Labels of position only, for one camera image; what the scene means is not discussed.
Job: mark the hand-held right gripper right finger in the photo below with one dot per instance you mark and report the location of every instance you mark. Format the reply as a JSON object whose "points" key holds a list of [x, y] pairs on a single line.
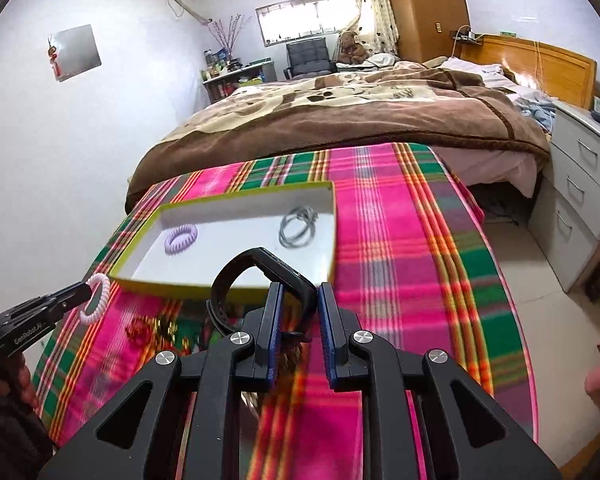
{"points": [[327, 330]]}

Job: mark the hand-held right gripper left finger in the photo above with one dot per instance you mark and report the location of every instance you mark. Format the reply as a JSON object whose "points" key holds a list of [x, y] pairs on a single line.
{"points": [[275, 330]]}

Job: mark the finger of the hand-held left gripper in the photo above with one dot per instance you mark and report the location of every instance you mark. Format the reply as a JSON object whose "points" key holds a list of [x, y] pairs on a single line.
{"points": [[67, 297]]}

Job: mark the black wristband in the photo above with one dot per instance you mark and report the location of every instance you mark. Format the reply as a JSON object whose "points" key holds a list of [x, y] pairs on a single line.
{"points": [[285, 270]]}

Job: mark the yellow-green cardboard box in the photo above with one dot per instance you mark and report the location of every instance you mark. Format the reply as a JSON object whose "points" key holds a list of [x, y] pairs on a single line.
{"points": [[240, 230]]}

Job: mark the person's left hand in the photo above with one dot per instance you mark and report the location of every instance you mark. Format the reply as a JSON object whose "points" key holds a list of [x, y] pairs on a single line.
{"points": [[17, 377]]}

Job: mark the pink plaid tablecloth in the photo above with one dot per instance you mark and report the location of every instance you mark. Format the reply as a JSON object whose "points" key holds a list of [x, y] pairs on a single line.
{"points": [[405, 260]]}

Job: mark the bed with brown blanket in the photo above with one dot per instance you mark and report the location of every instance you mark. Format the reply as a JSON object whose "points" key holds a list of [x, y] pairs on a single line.
{"points": [[355, 115]]}

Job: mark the pink bed sheet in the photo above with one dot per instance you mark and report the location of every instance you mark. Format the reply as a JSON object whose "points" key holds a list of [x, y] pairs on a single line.
{"points": [[495, 170]]}

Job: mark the red hanging ornament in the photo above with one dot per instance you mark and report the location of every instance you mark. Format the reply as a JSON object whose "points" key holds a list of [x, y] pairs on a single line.
{"points": [[55, 60]]}

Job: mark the white shelf with bottles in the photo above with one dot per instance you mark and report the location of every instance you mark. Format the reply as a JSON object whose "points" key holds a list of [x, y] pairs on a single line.
{"points": [[230, 82]]}

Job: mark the grey padded chair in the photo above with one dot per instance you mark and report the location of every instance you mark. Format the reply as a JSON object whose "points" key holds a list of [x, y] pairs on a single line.
{"points": [[307, 57]]}

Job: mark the brown teddy bear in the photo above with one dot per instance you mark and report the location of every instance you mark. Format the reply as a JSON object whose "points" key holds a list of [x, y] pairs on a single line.
{"points": [[351, 49]]}

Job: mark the white drawer nightstand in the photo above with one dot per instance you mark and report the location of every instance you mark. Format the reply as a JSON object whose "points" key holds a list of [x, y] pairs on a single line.
{"points": [[575, 170]]}

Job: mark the purple flower branches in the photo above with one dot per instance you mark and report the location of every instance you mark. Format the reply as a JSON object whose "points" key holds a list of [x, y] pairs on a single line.
{"points": [[229, 35]]}

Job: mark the white pillow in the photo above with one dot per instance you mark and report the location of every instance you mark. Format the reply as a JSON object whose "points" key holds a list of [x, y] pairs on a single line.
{"points": [[480, 72]]}

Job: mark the blue crumpled clothes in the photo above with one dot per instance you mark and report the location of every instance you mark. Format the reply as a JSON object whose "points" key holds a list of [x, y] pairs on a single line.
{"points": [[535, 112]]}

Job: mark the barred window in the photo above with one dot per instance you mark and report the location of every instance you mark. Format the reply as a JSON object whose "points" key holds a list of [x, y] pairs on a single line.
{"points": [[305, 17]]}

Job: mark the air conditioner pipe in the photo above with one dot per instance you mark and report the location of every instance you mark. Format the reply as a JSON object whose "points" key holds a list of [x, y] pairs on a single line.
{"points": [[187, 7]]}

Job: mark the power strip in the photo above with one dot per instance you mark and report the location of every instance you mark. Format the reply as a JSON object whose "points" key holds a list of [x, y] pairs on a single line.
{"points": [[467, 36]]}

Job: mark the spotted curtain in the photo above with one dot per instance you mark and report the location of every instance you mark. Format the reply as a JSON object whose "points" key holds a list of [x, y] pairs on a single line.
{"points": [[375, 5]]}

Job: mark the wooden wardrobe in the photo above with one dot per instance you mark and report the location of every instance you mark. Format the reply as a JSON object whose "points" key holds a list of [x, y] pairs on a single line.
{"points": [[425, 10]]}

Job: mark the wooden bed headboard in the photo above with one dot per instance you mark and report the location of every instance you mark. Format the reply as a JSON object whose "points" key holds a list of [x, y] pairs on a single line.
{"points": [[555, 65]]}

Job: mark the square wall mirror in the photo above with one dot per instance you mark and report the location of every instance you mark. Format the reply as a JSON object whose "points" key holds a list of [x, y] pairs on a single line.
{"points": [[77, 52]]}

